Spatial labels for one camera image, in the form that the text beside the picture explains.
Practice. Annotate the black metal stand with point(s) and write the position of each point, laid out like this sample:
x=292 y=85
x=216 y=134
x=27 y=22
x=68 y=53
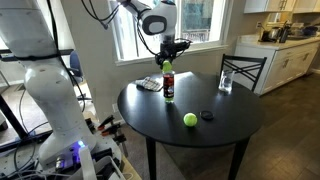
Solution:
x=13 y=120

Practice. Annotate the silver kettle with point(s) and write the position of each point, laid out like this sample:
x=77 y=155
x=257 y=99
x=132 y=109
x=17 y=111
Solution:
x=273 y=34

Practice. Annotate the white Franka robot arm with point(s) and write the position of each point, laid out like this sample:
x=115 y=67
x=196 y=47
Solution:
x=50 y=83

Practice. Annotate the black coffee maker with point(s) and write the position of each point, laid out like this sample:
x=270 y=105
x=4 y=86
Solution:
x=284 y=32

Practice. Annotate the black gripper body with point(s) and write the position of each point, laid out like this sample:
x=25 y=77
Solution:
x=168 y=50

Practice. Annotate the yellow-green tennis ball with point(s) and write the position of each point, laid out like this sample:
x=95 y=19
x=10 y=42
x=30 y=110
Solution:
x=166 y=66
x=190 y=119

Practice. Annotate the light wooden robot bench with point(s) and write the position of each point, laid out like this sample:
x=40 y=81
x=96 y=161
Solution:
x=130 y=170

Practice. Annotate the white upper kitchen cabinets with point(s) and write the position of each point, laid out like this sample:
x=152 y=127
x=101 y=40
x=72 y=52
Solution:
x=276 y=5

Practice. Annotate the clear glass jar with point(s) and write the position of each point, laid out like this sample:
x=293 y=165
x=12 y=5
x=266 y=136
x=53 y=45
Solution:
x=226 y=81

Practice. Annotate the checkered white dish towel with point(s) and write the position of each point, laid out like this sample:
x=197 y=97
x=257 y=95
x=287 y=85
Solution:
x=149 y=84

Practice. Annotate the white framed window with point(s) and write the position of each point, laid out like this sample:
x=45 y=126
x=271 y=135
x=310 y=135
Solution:
x=200 y=20

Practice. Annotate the black cross-back chair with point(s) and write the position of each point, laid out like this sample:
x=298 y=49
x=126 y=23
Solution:
x=243 y=60

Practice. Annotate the black mounting bracket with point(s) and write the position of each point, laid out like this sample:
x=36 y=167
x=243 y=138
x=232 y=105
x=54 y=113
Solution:
x=103 y=155

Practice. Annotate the grey metal base plate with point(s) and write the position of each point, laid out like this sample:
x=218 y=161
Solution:
x=20 y=160

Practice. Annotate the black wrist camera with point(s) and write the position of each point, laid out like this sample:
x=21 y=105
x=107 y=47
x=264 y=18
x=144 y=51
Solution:
x=181 y=44

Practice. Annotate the blue office chair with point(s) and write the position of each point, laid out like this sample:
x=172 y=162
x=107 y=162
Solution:
x=76 y=65

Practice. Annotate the black plastic tube lid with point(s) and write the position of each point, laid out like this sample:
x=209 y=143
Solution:
x=207 y=115

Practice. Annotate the white wall outlet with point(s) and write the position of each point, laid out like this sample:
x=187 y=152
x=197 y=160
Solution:
x=115 y=107

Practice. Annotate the white kitchen counter cabinet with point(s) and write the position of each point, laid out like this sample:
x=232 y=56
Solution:
x=286 y=63

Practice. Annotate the round black wooden table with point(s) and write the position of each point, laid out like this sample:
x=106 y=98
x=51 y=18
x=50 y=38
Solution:
x=200 y=100

